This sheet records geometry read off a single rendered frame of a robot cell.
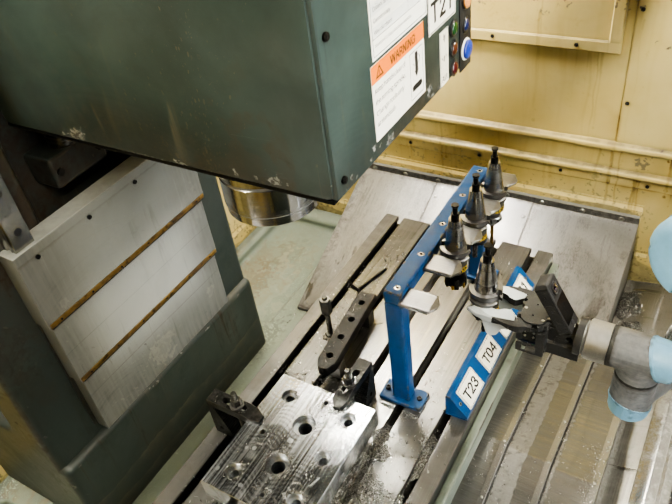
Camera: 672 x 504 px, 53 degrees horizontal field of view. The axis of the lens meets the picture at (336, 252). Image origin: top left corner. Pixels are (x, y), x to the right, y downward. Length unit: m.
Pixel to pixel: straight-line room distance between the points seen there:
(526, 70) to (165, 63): 1.25
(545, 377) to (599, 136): 0.67
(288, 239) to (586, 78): 1.19
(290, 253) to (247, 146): 1.59
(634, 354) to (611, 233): 0.88
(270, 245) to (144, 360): 0.98
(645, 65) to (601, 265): 0.55
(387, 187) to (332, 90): 1.50
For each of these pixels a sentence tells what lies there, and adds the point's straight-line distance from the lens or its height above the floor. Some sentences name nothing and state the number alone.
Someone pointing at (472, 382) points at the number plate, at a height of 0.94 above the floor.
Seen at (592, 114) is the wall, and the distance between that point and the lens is 1.97.
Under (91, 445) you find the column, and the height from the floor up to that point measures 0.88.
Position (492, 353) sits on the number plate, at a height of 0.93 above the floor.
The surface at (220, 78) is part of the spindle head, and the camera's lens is 0.85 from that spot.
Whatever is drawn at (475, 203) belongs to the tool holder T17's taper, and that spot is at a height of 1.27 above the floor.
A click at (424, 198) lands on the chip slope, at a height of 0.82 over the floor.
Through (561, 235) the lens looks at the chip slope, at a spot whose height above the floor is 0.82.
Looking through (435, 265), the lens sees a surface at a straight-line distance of 1.37.
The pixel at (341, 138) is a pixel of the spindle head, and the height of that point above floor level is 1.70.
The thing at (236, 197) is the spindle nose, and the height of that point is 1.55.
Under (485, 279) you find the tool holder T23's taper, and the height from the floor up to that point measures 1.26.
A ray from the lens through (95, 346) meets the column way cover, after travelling 1.53.
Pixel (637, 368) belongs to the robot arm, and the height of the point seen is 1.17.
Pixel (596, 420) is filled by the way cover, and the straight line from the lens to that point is 1.76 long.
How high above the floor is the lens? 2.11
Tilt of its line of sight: 39 degrees down
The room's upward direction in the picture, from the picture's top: 9 degrees counter-clockwise
